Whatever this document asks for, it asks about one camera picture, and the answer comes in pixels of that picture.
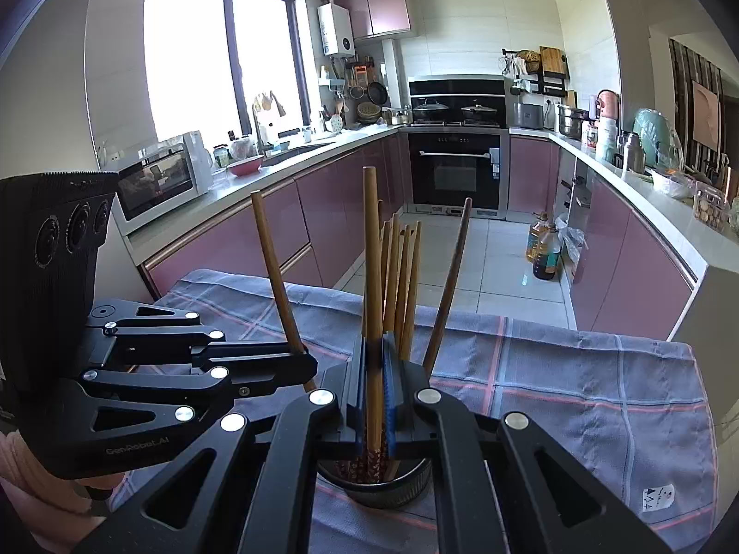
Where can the black range hood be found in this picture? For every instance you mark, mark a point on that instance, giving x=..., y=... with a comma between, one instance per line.
x=459, y=100

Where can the steel stock pot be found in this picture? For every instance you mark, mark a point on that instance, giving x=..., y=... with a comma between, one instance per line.
x=569, y=121

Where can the black wall spice rack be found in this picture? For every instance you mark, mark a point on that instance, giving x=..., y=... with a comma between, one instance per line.
x=542, y=71

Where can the pink thermos jug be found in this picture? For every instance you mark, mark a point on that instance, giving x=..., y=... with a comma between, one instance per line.
x=608, y=105

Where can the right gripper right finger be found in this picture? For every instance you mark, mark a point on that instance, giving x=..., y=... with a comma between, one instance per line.
x=402, y=379

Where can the pink wall cabinet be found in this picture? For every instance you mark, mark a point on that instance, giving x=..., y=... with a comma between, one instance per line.
x=376, y=18

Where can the kitchen window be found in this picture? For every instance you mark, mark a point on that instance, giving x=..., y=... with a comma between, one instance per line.
x=223, y=67

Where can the dark sauce bottle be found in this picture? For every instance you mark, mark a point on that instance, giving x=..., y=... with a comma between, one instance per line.
x=547, y=256

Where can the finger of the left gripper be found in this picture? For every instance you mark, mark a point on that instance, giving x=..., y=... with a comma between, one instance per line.
x=235, y=350
x=262, y=374

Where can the purple plaid tablecloth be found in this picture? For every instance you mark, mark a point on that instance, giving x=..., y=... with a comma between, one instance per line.
x=633, y=411

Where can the wooden chopstick plain brown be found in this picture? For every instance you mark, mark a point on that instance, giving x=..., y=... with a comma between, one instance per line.
x=280, y=296

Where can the pink bowl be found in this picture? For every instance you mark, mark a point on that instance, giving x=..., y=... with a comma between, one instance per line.
x=247, y=166

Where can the yellow cooking oil bottle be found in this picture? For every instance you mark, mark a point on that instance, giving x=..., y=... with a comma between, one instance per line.
x=536, y=232

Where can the black built-in oven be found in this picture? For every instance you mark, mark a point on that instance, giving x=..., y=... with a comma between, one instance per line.
x=449, y=166

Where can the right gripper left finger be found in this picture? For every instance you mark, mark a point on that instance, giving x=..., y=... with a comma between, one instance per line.
x=347, y=440

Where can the black mesh utensil holder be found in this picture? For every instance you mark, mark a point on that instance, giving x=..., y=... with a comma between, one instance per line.
x=382, y=484

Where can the white water heater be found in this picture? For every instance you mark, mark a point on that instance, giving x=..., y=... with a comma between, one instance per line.
x=336, y=31

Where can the left hand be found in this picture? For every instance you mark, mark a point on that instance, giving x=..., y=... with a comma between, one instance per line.
x=57, y=512

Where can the wooden chopstick red patterned end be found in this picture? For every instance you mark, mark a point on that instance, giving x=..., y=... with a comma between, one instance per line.
x=443, y=311

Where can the mint green kettle appliance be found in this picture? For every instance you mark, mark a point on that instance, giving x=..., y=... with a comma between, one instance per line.
x=661, y=144

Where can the white microwave oven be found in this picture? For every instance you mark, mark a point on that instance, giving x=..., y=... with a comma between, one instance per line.
x=160, y=178

